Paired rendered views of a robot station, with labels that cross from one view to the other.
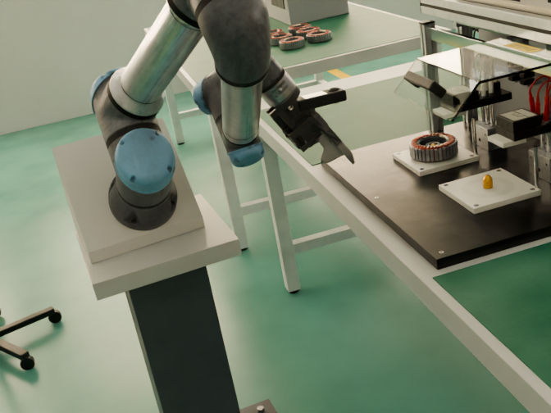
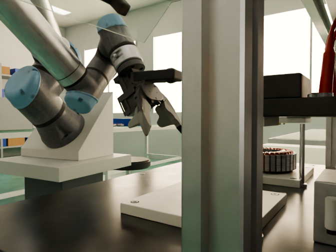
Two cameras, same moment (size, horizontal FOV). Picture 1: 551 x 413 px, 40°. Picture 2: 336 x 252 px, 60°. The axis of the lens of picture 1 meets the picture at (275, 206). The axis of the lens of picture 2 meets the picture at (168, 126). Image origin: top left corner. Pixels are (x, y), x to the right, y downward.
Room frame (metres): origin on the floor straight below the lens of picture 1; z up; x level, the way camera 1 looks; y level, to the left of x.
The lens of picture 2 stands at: (1.13, -0.66, 0.88)
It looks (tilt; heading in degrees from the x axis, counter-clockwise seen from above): 2 degrees down; 46
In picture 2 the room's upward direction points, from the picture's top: straight up
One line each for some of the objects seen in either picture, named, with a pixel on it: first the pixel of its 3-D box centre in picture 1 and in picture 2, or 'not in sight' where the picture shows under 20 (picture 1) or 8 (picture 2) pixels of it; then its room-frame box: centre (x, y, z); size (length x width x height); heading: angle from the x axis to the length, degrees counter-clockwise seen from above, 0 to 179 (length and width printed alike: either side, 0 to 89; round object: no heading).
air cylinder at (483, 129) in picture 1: (489, 133); not in sight; (1.68, -0.53, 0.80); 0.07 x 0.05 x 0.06; 12
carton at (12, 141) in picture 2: not in sight; (11, 140); (3.15, 6.32, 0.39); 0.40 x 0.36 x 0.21; 101
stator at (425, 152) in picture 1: (433, 147); (264, 158); (1.65, -0.39, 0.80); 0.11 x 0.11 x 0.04
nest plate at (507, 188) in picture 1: (488, 189); (208, 202); (1.41, -0.44, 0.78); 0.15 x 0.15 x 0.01; 12
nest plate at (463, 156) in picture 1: (434, 156); (264, 171); (1.65, -0.39, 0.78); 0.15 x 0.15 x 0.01; 12
